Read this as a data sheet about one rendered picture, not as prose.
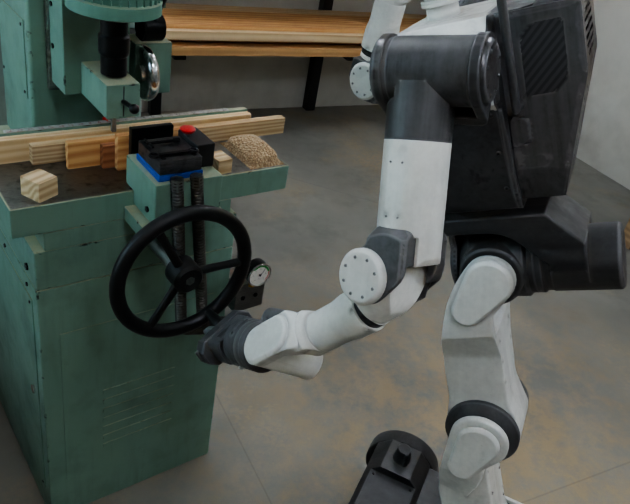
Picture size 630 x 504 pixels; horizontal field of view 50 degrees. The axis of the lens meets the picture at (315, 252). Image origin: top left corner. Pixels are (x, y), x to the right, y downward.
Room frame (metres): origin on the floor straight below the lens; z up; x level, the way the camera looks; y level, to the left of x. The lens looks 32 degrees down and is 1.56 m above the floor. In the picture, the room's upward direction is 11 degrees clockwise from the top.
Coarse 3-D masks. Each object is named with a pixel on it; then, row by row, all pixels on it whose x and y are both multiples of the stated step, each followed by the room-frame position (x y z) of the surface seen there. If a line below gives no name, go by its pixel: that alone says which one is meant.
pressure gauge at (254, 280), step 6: (258, 258) 1.31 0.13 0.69; (252, 264) 1.29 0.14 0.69; (258, 264) 1.28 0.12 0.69; (264, 264) 1.29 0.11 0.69; (252, 270) 1.27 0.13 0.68; (258, 270) 1.28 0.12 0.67; (264, 270) 1.29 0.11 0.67; (270, 270) 1.30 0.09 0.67; (252, 276) 1.27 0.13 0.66; (258, 276) 1.28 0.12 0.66; (264, 276) 1.30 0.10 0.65; (252, 282) 1.27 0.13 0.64; (258, 282) 1.29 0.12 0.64; (264, 282) 1.29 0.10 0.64
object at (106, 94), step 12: (84, 72) 1.31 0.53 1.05; (96, 72) 1.28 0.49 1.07; (84, 84) 1.31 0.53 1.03; (96, 84) 1.26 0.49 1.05; (108, 84) 1.23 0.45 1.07; (120, 84) 1.24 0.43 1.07; (132, 84) 1.26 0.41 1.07; (96, 96) 1.26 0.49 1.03; (108, 96) 1.22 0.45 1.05; (120, 96) 1.24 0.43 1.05; (132, 96) 1.26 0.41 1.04; (108, 108) 1.22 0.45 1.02; (120, 108) 1.24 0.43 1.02
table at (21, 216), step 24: (216, 144) 1.42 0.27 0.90; (0, 168) 1.13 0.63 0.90; (24, 168) 1.14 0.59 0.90; (48, 168) 1.16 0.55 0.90; (96, 168) 1.20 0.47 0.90; (240, 168) 1.33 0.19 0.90; (264, 168) 1.35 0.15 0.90; (0, 192) 1.04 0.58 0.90; (72, 192) 1.09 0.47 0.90; (96, 192) 1.11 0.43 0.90; (120, 192) 1.13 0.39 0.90; (240, 192) 1.31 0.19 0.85; (0, 216) 1.04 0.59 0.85; (24, 216) 1.00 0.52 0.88; (48, 216) 1.03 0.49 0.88; (72, 216) 1.06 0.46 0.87; (96, 216) 1.09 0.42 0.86; (120, 216) 1.12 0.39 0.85; (144, 216) 1.10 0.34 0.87
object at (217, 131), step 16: (208, 128) 1.42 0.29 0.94; (224, 128) 1.45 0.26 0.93; (240, 128) 1.48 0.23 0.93; (256, 128) 1.51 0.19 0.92; (272, 128) 1.54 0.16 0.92; (32, 144) 1.17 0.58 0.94; (48, 144) 1.19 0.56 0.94; (64, 144) 1.20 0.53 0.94; (32, 160) 1.16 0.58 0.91; (48, 160) 1.18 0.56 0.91; (64, 160) 1.20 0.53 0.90
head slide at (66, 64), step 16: (64, 0) 1.30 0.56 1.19; (64, 16) 1.30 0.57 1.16; (80, 16) 1.32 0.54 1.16; (64, 32) 1.30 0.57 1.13; (80, 32) 1.32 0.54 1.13; (96, 32) 1.34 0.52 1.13; (128, 32) 1.39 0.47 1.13; (64, 48) 1.30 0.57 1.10; (80, 48) 1.32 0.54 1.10; (96, 48) 1.34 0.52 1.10; (64, 64) 1.30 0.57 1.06; (80, 64) 1.32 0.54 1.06; (128, 64) 1.39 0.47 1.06; (64, 80) 1.30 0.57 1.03; (80, 80) 1.32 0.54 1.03
